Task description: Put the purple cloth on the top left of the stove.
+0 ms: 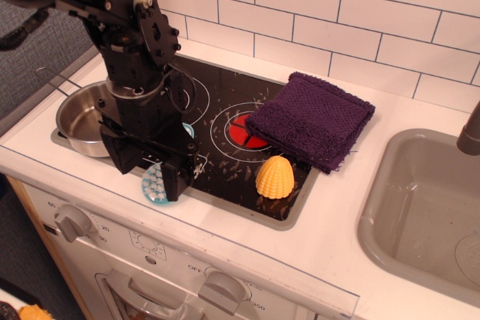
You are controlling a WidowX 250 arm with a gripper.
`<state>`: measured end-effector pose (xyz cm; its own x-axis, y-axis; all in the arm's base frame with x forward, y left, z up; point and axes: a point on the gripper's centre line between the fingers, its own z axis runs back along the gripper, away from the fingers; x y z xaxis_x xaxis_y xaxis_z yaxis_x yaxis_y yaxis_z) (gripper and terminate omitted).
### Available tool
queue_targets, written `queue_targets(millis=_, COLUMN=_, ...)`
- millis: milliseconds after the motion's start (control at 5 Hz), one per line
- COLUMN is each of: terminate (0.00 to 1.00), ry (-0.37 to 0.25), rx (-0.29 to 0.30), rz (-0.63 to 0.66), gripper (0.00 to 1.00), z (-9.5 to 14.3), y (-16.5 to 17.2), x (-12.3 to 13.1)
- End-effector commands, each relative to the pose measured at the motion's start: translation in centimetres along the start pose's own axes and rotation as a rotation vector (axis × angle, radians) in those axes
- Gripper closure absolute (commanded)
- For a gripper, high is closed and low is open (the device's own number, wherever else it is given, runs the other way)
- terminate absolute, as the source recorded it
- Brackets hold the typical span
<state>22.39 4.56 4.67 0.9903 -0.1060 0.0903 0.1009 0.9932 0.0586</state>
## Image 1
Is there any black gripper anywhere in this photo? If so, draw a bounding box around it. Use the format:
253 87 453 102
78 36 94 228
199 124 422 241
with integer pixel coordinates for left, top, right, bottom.
97 91 194 202

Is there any purple cloth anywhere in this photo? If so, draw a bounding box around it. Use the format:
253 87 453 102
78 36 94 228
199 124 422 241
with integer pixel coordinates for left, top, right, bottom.
245 72 375 174

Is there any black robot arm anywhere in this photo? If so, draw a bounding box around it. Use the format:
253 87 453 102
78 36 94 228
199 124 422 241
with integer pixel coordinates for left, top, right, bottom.
1 0 198 202

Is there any black toy stove top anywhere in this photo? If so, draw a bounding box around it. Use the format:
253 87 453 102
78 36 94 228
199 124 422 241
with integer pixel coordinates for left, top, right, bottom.
175 56 317 231

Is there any blue dish brush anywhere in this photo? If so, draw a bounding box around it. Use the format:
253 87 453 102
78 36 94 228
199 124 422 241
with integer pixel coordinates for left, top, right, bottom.
141 123 198 205

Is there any silver metal pot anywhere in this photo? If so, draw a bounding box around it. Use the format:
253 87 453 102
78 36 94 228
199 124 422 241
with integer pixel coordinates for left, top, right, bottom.
35 67 110 158

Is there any grey left oven knob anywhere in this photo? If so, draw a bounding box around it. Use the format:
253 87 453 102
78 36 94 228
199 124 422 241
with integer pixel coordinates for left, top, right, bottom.
54 205 92 243

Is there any grey oven knob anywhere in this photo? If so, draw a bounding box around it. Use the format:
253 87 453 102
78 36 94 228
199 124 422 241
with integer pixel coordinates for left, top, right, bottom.
54 205 92 243
198 271 246 316

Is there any yellow plastic corn piece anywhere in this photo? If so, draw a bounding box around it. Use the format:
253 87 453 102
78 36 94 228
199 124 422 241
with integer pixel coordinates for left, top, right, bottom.
256 156 295 199

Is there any grey right oven knob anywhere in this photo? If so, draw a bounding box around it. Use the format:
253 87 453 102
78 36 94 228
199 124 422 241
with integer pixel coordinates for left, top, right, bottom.
198 271 246 316

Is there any orange fuzzy object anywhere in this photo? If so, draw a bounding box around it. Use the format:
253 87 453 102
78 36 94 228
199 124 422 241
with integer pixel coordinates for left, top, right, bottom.
17 305 53 320

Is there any grey sink basin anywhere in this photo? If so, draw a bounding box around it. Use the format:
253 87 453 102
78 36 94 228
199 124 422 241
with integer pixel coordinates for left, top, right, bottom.
358 129 479 307

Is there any grey faucet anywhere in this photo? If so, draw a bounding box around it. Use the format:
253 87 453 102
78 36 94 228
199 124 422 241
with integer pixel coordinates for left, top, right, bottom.
457 102 480 156

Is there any grey oven door handle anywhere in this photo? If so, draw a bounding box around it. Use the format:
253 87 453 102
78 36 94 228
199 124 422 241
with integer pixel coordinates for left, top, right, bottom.
105 270 204 319

